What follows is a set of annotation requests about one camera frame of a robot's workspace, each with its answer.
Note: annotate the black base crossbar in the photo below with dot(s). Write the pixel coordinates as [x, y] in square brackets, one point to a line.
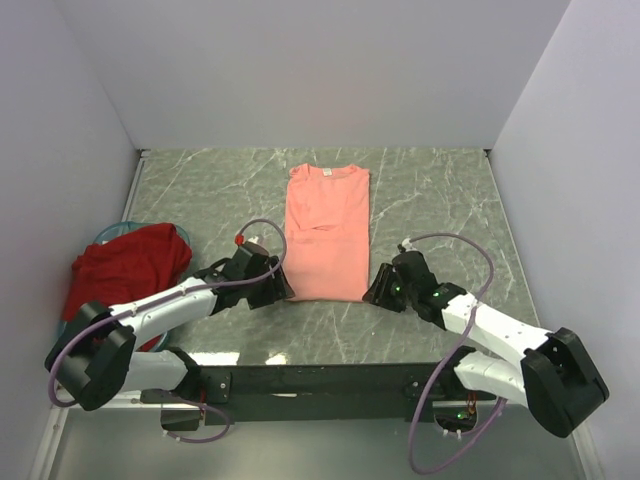
[313, 392]

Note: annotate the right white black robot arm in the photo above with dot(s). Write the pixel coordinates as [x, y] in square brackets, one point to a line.
[551, 374]

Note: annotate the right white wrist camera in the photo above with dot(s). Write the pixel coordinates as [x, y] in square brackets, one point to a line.
[406, 246]

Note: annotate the salmon pink t shirt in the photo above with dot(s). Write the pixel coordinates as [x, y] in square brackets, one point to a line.
[327, 216]

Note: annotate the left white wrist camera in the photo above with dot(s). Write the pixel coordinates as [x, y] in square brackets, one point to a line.
[252, 242]

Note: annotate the red t shirt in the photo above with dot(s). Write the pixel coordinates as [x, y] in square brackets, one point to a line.
[120, 270]

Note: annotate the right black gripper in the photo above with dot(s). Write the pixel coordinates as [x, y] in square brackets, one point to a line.
[377, 294]

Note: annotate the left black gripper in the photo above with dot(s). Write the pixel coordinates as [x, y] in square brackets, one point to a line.
[277, 288]

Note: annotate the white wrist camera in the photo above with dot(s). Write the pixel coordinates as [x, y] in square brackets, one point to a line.
[406, 246]
[252, 242]

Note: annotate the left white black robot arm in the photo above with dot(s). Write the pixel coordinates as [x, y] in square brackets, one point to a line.
[99, 355]

